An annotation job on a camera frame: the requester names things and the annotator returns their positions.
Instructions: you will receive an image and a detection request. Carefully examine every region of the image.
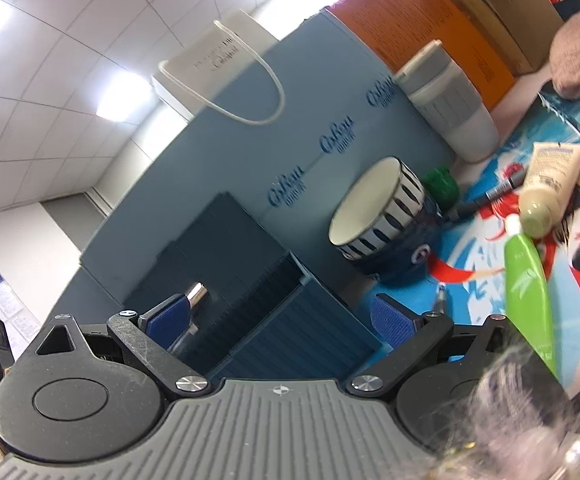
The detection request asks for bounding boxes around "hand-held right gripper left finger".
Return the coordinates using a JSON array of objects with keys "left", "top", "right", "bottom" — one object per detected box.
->
[{"left": 20, "top": 294, "right": 217, "bottom": 403}]

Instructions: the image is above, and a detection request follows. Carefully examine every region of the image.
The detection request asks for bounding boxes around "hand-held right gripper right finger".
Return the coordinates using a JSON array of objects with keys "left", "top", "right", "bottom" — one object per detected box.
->
[{"left": 346, "top": 294, "right": 518, "bottom": 403}]

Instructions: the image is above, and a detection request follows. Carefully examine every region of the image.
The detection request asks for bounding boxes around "blue plastic crate with lid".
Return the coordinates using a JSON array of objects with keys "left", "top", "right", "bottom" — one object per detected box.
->
[{"left": 132, "top": 192, "right": 393, "bottom": 382}]

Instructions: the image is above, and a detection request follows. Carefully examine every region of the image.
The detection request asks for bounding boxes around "dark blue bowl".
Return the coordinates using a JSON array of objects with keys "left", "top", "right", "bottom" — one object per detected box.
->
[{"left": 367, "top": 199, "right": 439, "bottom": 282}]

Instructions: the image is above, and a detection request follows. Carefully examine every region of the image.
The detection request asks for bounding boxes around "blue cardboard box white label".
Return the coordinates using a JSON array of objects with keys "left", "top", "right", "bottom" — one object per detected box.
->
[{"left": 50, "top": 265, "right": 138, "bottom": 317}]

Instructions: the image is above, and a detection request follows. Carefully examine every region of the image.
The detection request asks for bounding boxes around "striped ceramic bowl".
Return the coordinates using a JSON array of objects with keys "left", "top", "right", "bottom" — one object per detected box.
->
[{"left": 328, "top": 156, "right": 427, "bottom": 261}]

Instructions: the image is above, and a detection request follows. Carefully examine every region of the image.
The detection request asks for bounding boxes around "green plastic bottle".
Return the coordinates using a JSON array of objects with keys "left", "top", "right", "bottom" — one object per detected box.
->
[{"left": 502, "top": 213, "right": 561, "bottom": 377}]

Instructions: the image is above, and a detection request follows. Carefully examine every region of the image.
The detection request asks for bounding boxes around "small green jar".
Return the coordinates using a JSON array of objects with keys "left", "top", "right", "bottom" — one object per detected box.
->
[{"left": 422, "top": 166, "right": 461, "bottom": 207}]

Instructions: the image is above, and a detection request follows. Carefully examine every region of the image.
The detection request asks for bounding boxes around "fluffy grey pearl wrist cuff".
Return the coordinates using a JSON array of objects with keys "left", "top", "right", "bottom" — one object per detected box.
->
[{"left": 430, "top": 347, "right": 580, "bottom": 480}]

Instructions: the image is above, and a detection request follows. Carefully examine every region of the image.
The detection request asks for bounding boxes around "grey marker pen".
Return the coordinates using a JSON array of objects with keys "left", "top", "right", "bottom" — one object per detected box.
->
[{"left": 437, "top": 169, "right": 526, "bottom": 222}]

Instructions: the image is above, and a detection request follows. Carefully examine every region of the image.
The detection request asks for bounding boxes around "cream tube beige cap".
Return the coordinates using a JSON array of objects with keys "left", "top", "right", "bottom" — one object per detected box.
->
[{"left": 518, "top": 141, "right": 580, "bottom": 239}]

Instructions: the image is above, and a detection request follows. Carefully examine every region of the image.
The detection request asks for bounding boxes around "plain blue cardboard box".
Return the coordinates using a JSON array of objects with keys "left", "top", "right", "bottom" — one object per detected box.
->
[{"left": 79, "top": 9, "right": 460, "bottom": 341}]

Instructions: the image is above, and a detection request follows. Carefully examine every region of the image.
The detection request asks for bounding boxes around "grey lidded cup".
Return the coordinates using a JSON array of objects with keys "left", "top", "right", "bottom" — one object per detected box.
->
[{"left": 394, "top": 39, "right": 500, "bottom": 163}]

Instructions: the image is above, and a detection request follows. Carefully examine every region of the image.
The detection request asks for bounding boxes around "white paper bag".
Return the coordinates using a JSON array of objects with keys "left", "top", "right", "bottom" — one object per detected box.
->
[{"left": 150, "top": 7, "right": 287, "bottom": 127}]

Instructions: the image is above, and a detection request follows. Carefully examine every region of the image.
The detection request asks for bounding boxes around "orange box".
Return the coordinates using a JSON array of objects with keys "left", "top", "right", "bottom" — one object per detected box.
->
[{"left": 326, "top": 0, "right": 516, "bottom": 112}]

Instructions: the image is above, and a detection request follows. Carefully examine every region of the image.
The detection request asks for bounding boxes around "brown cardboard box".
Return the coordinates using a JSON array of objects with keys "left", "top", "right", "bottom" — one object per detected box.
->
[{"left": 410, "top": 0, "right": 580, "bottom": 77}]

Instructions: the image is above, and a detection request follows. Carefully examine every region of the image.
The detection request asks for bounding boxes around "wall poster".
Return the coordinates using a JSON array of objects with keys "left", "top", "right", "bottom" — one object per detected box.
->
[{"left": 0, "top": 271, "right": 41, "bottom": 356}]

